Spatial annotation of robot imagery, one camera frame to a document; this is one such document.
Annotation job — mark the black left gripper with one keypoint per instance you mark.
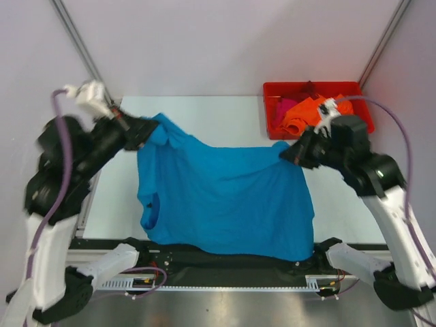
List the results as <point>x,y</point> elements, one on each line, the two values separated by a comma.
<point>137,129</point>

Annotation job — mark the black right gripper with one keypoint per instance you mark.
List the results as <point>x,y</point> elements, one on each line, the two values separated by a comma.
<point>307,150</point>

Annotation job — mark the blue polo t-shirt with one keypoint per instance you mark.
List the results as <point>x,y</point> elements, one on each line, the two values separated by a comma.
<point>228,201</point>

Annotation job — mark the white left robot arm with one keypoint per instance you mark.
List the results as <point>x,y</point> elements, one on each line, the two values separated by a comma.
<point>85,134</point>

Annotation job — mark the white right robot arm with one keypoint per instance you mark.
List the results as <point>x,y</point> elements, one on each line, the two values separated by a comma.
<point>341,142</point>

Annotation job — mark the orange t-shirt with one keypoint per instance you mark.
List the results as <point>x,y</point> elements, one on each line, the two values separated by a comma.
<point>298,115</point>

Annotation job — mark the pink t-shirt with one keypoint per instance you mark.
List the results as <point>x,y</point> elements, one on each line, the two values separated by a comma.
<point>281,109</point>

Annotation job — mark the dark red t-shirt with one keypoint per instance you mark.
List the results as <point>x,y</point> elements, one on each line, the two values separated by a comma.
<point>307,90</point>

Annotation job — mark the red plastic bin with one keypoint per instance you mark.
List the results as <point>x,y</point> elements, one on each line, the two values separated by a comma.
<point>274,91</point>

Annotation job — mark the aluminium side rail left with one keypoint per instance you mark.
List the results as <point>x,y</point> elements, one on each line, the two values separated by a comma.
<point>86,207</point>

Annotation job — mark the white slotted cable duct right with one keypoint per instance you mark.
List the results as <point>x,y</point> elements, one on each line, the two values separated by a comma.
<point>336,282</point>

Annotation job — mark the white slotted cable duct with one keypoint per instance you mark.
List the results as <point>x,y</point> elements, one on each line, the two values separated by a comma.
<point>336,282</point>
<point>130,284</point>

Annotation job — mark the white slotted cable duct left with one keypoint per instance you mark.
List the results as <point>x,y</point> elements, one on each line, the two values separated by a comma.
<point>130,284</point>

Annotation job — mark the aluminium frame post left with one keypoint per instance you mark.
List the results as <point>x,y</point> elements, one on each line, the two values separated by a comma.
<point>76,39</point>

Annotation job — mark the aluminium frame post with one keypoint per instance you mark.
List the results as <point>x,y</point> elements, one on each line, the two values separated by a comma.
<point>76,39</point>
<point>387,35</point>

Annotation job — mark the aluminium frame post right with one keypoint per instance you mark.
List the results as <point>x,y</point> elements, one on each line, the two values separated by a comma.
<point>387,35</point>

